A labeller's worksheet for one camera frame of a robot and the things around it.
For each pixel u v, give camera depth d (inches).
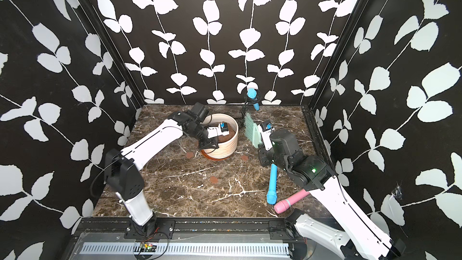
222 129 28.2
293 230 25.0
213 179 35.0
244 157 37.6
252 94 36.6
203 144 28.4
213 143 29.6
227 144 32.5
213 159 37.2
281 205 30.4
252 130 27.1
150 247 28.1
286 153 18.2
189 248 27.6
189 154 38.5
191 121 24.2
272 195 31.6
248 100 37.7
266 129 21.8
